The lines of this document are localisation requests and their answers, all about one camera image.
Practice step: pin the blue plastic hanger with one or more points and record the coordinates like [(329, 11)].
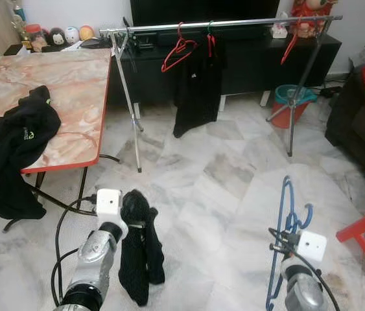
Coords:
[(286, 214)]

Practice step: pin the long black garment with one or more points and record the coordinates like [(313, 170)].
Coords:
[(140, 246)]

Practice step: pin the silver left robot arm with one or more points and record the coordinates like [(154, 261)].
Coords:
[(94, 259)]

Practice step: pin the red plastic hanger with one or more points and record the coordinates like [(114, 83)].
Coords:
[(177, 50), (292, 44)]

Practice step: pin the green hooked clothes hanger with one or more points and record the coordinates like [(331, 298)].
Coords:
[(211, 35)]

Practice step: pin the dark grey fabric sofa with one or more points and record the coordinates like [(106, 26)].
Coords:
[(357, 136)]

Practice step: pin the orange bucket teal liner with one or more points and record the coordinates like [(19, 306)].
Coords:
[(292, 107)]

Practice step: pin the red laughing Buddha statue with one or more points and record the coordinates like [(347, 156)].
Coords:
[(312, 16)]

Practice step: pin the white pink tissue box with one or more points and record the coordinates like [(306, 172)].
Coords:
[(279, 30)]

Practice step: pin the black TV console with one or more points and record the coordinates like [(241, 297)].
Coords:
[(247, 65)]

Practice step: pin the silver metal clothes rack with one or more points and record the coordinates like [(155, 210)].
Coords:
[(247, 23)]

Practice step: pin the black t-shirt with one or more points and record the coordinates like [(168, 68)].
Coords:
[(198, 91)]

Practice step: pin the black television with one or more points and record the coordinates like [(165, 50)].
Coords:
[(205, 11)]

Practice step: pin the orange toy ball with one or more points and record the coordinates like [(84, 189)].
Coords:
[(86, 32)]

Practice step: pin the white egg toy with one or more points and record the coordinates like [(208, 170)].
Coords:
[(72, 34)]

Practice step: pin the dark round toy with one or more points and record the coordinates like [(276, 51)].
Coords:
[(57, 37)]

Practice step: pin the black jacket green logo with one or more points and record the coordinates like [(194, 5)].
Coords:
[(13, 155)]

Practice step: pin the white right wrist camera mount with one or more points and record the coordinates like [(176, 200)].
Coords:
[(310, 246)]

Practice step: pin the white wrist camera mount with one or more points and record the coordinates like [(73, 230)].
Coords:
[(109, 202), (310, 246)]

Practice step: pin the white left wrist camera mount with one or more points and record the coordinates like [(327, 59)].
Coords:
[(109, 202)]

